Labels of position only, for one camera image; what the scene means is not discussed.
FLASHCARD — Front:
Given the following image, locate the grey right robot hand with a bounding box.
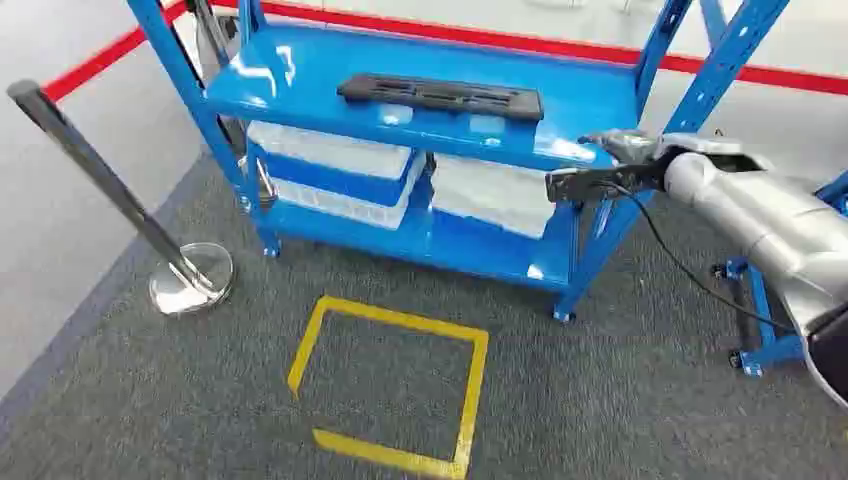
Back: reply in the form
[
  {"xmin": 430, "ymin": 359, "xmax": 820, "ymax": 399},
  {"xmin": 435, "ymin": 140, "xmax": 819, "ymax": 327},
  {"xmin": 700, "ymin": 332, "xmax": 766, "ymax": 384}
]
[{"xmin": 578, "ymin": 129, "xmax": 666, "ymax": 168}]

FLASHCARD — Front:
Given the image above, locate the black slotted plastic panel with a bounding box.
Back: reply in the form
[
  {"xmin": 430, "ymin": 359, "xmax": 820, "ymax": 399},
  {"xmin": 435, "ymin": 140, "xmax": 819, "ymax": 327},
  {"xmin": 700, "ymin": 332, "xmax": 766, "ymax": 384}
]
[{"xmin": 336, "ymin": 72, "xmax": 546, "ymax": 123}]

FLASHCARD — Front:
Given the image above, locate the translucent white plastic crate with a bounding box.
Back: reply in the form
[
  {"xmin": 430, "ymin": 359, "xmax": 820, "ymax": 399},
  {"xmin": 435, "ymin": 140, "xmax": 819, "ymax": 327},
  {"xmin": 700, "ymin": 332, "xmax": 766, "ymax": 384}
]
[
  {"xmin": 246, "ymin": 121, "xmax": 417, "ymax": 182},
  {"xmin": 430, "ymin": 153, "xmax": 559, "ymax": 240},
  {"xmin": 268, "ymin": 153, "xmax": 429, "ymax": 232}
]

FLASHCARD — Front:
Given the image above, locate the red floor tape line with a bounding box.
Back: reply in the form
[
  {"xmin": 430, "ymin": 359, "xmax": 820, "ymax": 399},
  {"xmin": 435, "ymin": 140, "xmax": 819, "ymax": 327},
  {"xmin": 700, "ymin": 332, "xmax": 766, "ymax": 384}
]
[{"xmin": 42, "ymin": 0, "xmax": 848, "ymax": 102}]

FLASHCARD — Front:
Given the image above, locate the blue metal shelf cart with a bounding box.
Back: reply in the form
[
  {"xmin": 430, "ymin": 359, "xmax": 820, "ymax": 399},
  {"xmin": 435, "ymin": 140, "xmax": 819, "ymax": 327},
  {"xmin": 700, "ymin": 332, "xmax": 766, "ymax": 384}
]
[{"xmin": 125, "ymin": 0, "xmax": 793, "ymax": 325}]

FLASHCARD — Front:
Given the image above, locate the yellow floor tape square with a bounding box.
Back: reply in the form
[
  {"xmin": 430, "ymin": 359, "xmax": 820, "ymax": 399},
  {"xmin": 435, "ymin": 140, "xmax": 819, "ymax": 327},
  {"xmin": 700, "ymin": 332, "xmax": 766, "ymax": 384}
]
[{"xmin": 286, "ymin": 295, "xmax": 491, "ymax": 480}]

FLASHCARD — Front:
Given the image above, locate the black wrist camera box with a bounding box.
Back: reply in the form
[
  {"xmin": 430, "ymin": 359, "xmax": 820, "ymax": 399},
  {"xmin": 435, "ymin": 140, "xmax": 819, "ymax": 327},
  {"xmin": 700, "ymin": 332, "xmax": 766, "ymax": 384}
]
[{"xmin": 545, "ymin": 158, "xmax": 670, "ymax": 204}]

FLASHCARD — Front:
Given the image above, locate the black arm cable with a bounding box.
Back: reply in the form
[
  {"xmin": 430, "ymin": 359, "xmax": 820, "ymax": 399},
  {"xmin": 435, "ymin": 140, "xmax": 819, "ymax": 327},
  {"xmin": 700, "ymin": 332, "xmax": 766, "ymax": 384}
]
[{"xmin": 596, "ymin": 180, "xmax": 798, "ymax": 335}]

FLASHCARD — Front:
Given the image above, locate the blue metal trolley frame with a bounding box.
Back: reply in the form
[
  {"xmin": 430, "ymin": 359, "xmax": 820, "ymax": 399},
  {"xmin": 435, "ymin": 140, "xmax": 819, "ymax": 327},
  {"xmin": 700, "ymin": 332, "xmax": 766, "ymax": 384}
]
[{"xmin": 710, "ymin": 168, "xmax": 848, "ymax": 380}]

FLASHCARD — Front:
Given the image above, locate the black stanchion post chrome base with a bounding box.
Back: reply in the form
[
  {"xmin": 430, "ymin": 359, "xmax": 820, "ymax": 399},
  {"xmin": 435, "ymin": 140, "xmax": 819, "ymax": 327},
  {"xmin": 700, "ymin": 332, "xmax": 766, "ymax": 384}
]
[
  {"xmin": 186, "ymin": 0, "xmax": 280, "ymax": 210},
  {"xmin": 6, "ymin": 79, "xmax": 236, "ymax": 317}
]

